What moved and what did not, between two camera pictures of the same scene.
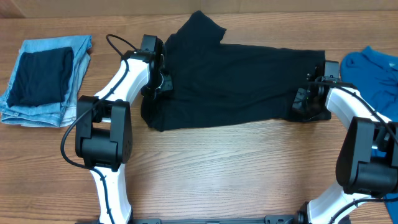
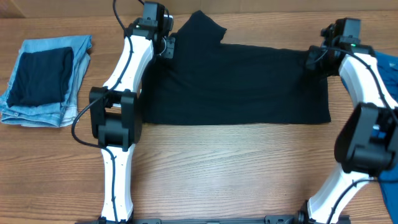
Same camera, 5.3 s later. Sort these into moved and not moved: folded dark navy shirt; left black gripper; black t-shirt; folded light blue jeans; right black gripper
Moved: right black gripper; left black gripper
Not moved: folded dark navy shirt; black t-shirt; folded light blue jeans
